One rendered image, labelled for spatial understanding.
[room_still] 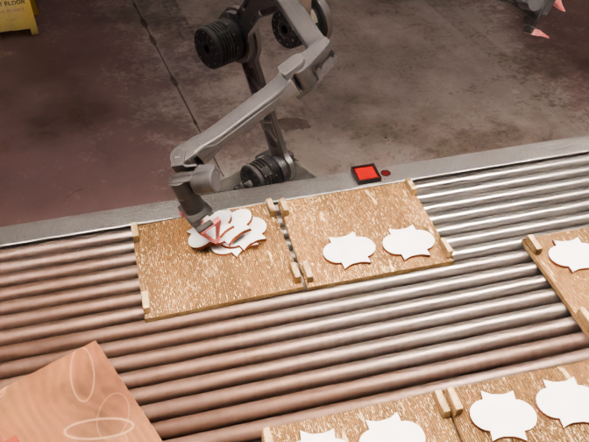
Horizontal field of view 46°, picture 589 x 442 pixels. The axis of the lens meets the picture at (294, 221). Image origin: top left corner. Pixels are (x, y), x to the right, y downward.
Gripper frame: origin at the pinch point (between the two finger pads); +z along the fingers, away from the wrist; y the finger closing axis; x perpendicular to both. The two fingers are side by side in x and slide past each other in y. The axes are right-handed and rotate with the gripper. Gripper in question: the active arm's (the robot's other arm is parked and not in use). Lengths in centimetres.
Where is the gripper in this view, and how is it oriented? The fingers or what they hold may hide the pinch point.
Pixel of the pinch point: (208, 232)
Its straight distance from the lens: 191.0
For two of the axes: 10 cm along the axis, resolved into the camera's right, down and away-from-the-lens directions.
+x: -7.9, 5.6, -2.4
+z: 3.1, 7.1, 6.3
